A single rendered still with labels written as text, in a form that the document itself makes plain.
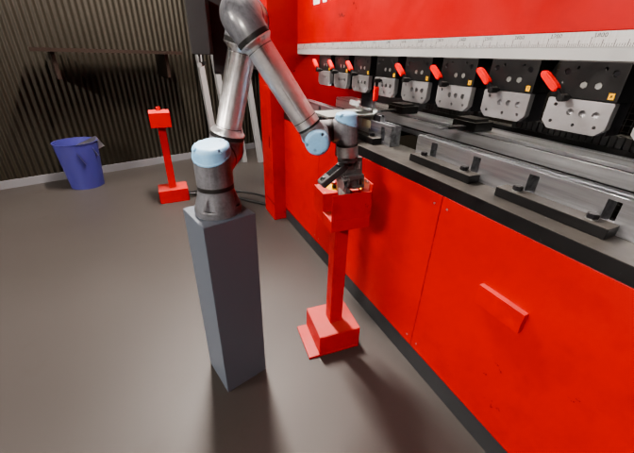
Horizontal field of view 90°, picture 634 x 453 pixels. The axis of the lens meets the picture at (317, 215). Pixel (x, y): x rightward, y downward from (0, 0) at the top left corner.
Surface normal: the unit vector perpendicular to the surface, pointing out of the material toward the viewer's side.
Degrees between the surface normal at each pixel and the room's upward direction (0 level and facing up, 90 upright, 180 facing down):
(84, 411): 0
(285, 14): 90
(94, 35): 90
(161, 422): 0
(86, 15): 90
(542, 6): 90
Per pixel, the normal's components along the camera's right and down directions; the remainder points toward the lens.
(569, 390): -0.90, 0.18
